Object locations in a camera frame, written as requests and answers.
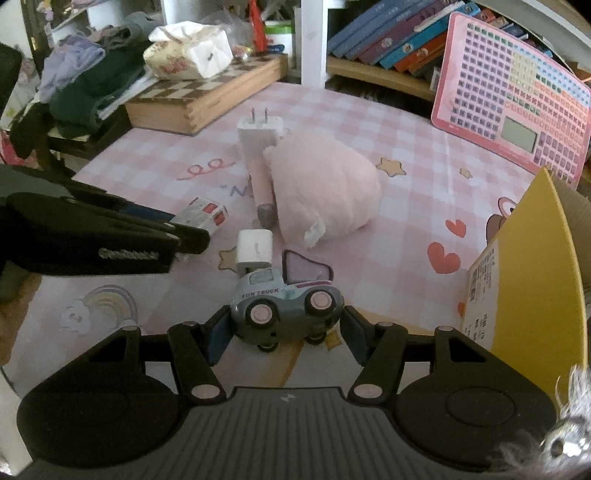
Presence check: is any white bookshelf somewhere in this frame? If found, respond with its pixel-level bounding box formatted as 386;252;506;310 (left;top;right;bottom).
45;1;590;87

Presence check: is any small red white carton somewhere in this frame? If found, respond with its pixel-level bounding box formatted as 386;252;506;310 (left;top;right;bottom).
171;197;228;236

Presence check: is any white plug adapter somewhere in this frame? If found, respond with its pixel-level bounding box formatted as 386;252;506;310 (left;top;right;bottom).
236;109;284;161

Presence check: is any red white pen toy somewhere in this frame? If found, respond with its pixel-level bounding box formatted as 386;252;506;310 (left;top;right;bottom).
249;0;267;52

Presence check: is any pink keyboard learning toy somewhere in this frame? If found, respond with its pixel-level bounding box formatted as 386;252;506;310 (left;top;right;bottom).
431;13;590;188

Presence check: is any pink plush toy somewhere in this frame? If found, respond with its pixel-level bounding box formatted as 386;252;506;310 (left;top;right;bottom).
263;129;383;249

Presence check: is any small white charger cube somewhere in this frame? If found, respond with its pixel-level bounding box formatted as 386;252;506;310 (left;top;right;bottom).
235;229;273;277

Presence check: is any yellow cardboard box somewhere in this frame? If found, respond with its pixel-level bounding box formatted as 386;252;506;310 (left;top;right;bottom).
461;170;590;402

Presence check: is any wooden chessboard box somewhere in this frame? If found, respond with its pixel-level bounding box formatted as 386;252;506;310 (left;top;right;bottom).
125;54;288;135

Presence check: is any grey toy truck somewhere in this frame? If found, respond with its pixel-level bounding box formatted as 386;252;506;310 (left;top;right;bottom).
229;250;345;352

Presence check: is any row of blue books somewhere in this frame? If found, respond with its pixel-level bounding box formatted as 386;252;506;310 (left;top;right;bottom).
327;0;482;75

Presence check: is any pile of dark clothes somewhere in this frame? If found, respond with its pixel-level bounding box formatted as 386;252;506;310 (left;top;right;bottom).
10;11;161;158

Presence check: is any pink cylindrical gadget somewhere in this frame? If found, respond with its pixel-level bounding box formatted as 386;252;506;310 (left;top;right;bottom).
247;156;277;229

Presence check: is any floral tissue pack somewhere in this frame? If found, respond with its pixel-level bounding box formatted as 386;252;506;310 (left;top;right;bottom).
143;21;233;80

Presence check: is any pink checked tablecloth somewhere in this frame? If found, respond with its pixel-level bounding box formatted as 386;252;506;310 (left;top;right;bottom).
4;83;533;395

